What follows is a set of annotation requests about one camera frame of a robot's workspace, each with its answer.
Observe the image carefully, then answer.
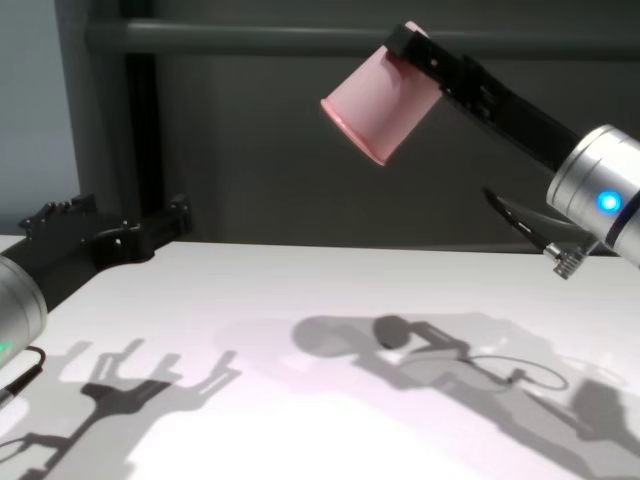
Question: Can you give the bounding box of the thick grey horizontal rail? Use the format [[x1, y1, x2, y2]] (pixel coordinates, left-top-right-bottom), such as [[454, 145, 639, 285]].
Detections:
[[87, 19, 640, 64]]

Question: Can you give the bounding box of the black vertical post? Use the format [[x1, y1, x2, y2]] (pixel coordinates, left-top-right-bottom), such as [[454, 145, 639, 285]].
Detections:
[[124, 52, 167, 226]]

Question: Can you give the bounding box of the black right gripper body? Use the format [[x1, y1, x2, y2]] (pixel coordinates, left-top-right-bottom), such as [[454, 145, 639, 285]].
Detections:
[[463, 54, 584, 175]]

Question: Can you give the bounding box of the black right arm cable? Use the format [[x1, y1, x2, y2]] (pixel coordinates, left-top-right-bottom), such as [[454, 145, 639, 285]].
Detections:
[[480, 185, 599, 281]]

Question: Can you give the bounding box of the grey vertical frame post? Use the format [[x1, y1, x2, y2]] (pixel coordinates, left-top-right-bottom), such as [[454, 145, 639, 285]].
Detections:
[[53, 0, 129, 239]]

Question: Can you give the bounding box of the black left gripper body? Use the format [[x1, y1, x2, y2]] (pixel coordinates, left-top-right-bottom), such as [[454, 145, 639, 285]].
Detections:
[[0, 219, 146, 312]]

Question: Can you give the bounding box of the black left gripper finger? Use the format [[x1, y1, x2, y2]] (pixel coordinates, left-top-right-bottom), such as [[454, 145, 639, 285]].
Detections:
[[124, 193, 194, 262], [18, 193, 100, 239]]

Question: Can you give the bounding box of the pink plastic cup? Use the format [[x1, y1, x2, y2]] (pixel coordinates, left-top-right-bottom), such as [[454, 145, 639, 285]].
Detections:
[[319, 20, 444, 167]]

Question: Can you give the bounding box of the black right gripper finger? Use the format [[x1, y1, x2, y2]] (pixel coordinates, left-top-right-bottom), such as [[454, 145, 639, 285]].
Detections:
[[387, 22, 485, 97], [438, 87, 504, 137]]

